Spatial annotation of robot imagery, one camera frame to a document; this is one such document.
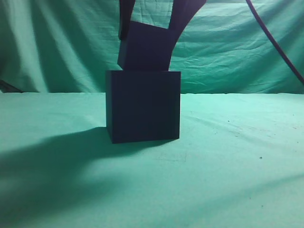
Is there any green cloth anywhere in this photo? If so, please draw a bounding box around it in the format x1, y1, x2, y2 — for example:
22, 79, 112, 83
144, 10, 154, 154
0, 0, 304, 228

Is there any dark cube groove box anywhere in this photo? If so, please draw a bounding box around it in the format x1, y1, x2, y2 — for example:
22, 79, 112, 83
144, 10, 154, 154
105, 70, 181, 143

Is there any black cable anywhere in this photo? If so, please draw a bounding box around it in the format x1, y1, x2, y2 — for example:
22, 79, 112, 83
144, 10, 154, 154
246, 0, 304, 84

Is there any dark cube block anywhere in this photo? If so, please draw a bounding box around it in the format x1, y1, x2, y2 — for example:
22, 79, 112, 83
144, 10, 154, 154
117, 21, 174, 71

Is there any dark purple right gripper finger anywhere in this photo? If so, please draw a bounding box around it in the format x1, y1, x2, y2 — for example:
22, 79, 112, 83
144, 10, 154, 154
168, 0, 206, 57

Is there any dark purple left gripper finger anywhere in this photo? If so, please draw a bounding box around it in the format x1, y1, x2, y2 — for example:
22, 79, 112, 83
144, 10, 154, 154
118, 0, 135, 40

